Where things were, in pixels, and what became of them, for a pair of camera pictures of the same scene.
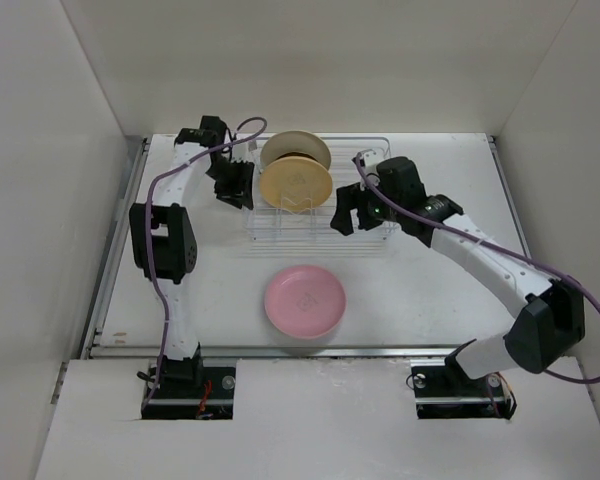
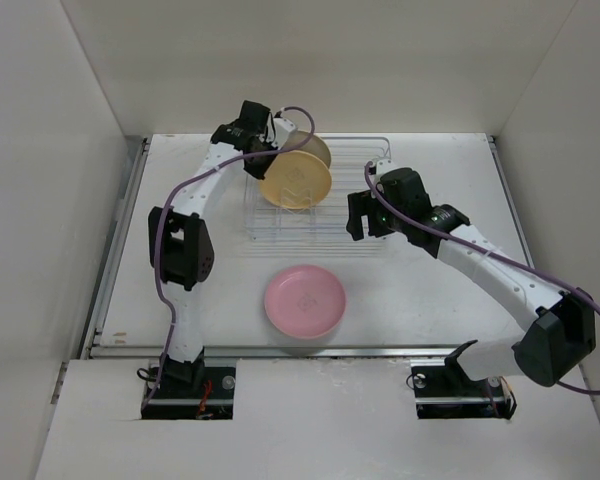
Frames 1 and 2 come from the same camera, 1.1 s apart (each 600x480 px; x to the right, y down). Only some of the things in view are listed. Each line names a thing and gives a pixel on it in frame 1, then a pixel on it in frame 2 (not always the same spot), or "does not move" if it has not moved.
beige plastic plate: [294, 143] does not move
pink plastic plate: [305, 302] does not move
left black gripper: [238, 193] -> [260, 171]
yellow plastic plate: [295, 183] does not move
